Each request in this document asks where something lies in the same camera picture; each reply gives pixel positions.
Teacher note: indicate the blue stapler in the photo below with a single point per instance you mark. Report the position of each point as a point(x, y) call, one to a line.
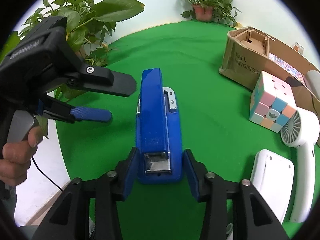
point(158, 131)

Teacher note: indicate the person's left hand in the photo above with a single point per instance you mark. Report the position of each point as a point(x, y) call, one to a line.
point(17, 156)

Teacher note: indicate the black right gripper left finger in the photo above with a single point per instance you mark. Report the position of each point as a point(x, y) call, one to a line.
point(68, 218)

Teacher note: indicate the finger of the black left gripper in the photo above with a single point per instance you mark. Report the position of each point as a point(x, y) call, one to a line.
point(102, 80)
point(82, 113)

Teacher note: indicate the silver metal cylinder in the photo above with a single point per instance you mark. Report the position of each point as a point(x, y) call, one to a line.
point(312, 79)

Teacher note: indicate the white handheld fan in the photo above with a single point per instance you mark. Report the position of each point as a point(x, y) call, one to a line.
point(301, 132)

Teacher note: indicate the pastel rubik cube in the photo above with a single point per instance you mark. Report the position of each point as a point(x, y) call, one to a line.
point(272, 102)

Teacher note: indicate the green tablecloth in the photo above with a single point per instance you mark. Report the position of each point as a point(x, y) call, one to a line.
point(214, 114)

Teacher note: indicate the large leafy plant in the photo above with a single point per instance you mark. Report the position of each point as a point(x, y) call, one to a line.
point(87, 25)

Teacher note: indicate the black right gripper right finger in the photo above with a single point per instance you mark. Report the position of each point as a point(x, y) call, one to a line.
point(252, 216)

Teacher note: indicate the brown cardboard box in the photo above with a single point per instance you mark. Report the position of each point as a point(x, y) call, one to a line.
point(249, 51)

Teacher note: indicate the white flat device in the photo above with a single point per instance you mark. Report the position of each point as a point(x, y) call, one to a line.
point(272, 176)

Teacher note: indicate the colourful picture book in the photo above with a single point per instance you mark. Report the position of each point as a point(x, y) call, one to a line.
point(290, 69)

